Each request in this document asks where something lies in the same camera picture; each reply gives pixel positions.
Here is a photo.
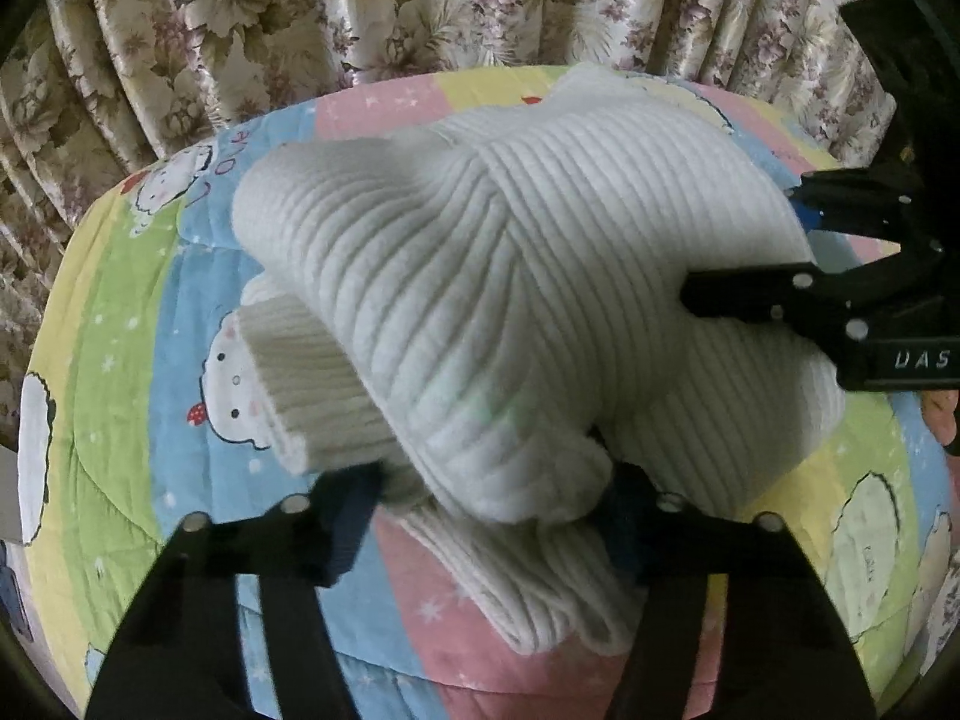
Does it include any cream ribbed knit sweater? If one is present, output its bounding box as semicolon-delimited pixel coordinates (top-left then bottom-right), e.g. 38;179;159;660
231;65;844;655

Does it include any person's right hand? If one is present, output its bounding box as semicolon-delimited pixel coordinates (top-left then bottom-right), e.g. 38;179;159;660
921;390;960;457

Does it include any white flat board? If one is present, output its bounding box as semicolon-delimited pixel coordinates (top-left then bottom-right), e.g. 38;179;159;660
0;445;23;544

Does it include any blue and floral curtain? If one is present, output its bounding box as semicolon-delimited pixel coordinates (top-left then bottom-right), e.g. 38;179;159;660
2;0;895;445

